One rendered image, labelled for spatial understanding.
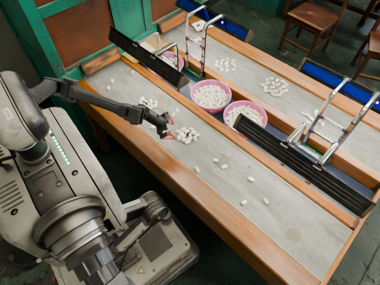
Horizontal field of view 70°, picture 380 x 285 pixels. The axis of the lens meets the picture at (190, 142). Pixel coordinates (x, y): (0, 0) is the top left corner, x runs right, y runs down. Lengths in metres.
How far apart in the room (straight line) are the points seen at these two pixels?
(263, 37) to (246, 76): 1.83
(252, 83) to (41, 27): 1.32
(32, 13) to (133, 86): 0.68
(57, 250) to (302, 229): 1.10
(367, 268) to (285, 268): 1.13
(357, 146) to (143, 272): 1.38
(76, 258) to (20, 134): 0.27
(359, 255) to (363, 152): 0.86
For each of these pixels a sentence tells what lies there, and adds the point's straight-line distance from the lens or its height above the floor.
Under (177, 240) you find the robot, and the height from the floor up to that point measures 0.48.
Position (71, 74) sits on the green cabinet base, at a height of 0.82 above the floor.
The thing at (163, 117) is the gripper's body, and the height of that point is 0.99.
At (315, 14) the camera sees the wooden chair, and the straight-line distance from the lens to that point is 3.48.
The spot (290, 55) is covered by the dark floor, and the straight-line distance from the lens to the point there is 3.60.
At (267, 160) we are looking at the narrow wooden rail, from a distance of 1.54.
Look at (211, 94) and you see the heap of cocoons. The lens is 1.84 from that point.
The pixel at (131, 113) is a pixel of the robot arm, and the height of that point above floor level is 1.10.
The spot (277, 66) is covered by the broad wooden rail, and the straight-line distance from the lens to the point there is 2.11.
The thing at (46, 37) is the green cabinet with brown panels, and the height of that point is 1.11.
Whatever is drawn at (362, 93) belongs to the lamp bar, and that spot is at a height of 1.09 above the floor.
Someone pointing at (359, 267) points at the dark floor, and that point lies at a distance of 2.38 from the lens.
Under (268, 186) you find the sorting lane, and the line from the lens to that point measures 1.49.
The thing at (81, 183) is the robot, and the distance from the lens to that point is 0.69.
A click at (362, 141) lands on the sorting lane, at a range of 1.88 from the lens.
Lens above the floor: 2.02
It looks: 55 degrees down
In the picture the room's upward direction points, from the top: 1 degrees clockwise
